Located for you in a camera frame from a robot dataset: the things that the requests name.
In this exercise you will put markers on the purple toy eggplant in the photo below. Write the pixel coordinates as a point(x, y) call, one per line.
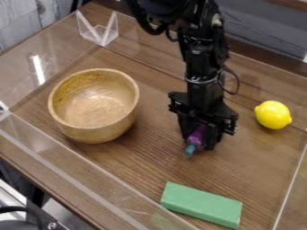
point(196, 140)

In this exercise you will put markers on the black metal table bracket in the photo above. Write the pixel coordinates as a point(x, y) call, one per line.
point(49, 222)

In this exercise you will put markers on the clear acrylic tray walls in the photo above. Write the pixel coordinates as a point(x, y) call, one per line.
point(111, 182)

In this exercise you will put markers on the brown wooden bowl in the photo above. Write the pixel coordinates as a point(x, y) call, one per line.
point(92, 105)

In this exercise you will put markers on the yellow lemon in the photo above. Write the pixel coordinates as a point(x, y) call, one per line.
point(272, 115)

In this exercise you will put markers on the green rectangular block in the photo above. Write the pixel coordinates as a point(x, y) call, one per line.
point(203, 205)

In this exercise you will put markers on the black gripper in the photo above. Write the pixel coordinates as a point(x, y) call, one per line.
point(201, 106)

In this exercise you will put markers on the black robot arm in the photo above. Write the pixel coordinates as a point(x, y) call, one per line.
point(192, 23)

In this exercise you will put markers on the clear acrylic corner bracket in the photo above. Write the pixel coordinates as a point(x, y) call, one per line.
point(101, 35)

